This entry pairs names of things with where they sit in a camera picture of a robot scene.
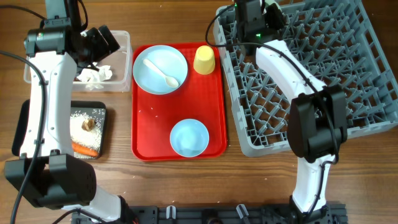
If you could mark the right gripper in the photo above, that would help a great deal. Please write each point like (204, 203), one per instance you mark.
(273, 15)

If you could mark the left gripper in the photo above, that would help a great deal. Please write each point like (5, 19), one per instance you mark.
(102, 49)

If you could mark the white napkin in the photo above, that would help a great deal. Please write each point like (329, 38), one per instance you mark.
(95, 78)

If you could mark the brown food scrap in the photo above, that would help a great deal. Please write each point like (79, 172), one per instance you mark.
(88, 125)

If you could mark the yellow plastic cup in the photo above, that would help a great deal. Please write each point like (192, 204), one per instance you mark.
(204, 61)

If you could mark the white rice pile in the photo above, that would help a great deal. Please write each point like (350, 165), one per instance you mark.
(90, 139)

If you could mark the orange carrot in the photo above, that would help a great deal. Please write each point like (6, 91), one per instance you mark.
(84, 150)

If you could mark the small light blue bowl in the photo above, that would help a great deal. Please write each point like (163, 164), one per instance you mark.
(189, 138)

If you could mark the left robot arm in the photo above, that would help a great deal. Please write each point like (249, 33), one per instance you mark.
(46, 173)

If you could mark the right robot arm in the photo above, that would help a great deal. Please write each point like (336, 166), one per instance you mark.
(317, 122)

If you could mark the grey dishwasher rack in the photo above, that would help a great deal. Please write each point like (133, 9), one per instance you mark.
(336, 42)

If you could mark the clear plastic bin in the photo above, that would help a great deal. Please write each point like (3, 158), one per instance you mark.
(118, 74)

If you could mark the black plastic tray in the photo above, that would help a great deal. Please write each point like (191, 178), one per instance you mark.
(95, 109)

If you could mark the large light blue plate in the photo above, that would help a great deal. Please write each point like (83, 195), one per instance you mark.
(168, 60)

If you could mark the beige plastic spoon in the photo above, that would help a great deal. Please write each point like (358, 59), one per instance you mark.
(170, 81)

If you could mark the red serving tray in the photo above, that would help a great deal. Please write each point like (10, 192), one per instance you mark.
(200, 97)

